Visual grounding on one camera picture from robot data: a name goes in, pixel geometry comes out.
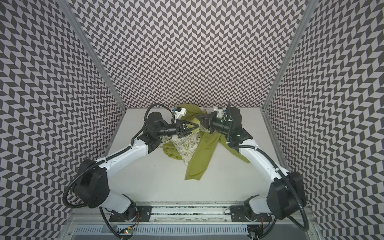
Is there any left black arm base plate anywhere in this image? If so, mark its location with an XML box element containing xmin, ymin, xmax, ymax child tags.
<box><xmin>109</xmin><ymin>205</ymin><xmax>153</xmax><ymax>223</ymax></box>

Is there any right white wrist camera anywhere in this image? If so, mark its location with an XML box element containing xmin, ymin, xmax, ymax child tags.
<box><xmin>213</xmin><ymin>106</ymin><xmax>226</xmax><ymax>119</ymax></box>

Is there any left aluminium corner post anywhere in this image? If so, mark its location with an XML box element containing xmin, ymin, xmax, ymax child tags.
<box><xmin>56</xmin><ymin>0</ymin><xmax>126</xmax><ymax>112</ymax></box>

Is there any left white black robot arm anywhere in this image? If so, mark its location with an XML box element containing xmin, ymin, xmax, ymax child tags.
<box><xmin>69</xmin><ymin>112</ymin><xmax>199</xmax><ymax>214</ymax></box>

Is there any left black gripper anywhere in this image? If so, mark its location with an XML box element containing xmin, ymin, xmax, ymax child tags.
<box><xmin>153</xmin><ymin>118</ymin><xmax>198</xmax><ymax>137</ymax></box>

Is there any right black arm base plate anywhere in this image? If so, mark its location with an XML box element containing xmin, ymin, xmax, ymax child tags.
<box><xmin>229</xmin><ymin>205</ymin><xmax>273</xmax><ymax>223</ymax></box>

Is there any small green circuit board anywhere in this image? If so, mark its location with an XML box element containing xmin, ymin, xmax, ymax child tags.
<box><xmin>120</xmin><ymin>227</ymin><xmax>135</xmax><ymax>235</ymax></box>

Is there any aluminium corner post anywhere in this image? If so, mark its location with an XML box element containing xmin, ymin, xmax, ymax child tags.
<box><xmin>262</xmin><ymin>0</ymin><xmax>320</xmax><ymax>112</ymax></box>
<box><xmin>56</xmin><ymin>0</ymin><xmax>126</xmax><ymax>112</ymax></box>

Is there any left black corrugated cable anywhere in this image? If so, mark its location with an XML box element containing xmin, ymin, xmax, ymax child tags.
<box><xmin>62</xmin><ymin>103</ymin><xmax>176</xmax><ymax>240</ymax></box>

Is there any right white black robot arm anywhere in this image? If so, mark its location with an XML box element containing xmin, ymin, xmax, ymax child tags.
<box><xmin>197</xmin><ymin>106</ymin><xmax>306</xmax><ymax>220</ymax></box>

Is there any lime green zip jacket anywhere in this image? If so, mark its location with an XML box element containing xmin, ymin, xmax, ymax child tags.
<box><xmin>161</xmin><ymin>103</ymin><xmax>251</xmax><ymax>181</ymax></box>

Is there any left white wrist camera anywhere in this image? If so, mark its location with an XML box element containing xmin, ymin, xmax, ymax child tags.
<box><xmin>173</xmin><ymin>107</ymin><xmax>187</xmax><ymax>119</ymax></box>

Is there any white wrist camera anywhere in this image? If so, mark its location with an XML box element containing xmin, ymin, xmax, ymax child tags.
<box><xmin>213</xmin><ymin>106</ymin><xmax>226</xmax><ymax>119</ymax></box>
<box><xmin>173</xmin><ymin>107</ymin><xmax>187</xmax><ymax>119</ymax></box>

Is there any aluminium front mounting rail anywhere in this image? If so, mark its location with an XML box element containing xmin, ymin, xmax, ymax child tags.
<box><xmin>64</xmin><ymin>201</ymin><xmax>319</xmax><ymax>226</ymax></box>

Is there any right aluminium corner post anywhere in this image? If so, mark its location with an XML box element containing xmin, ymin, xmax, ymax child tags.
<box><xmin>262</xmin><ymin>0</ymin><xmax>320</xmax><ymax>112</ymax></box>

